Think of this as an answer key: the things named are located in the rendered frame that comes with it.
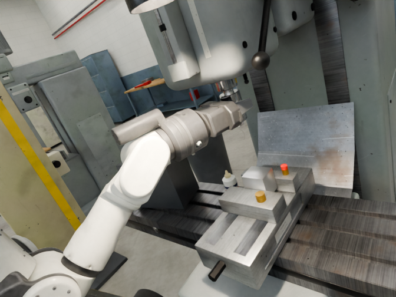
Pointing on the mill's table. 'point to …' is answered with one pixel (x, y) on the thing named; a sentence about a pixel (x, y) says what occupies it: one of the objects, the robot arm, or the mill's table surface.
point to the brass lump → (260, 197)
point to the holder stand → (172, 187)
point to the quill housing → (217, 39)
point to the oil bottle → (229, 180)
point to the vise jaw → (230, 205)
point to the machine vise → (256, 231)
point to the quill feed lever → (257, 59)
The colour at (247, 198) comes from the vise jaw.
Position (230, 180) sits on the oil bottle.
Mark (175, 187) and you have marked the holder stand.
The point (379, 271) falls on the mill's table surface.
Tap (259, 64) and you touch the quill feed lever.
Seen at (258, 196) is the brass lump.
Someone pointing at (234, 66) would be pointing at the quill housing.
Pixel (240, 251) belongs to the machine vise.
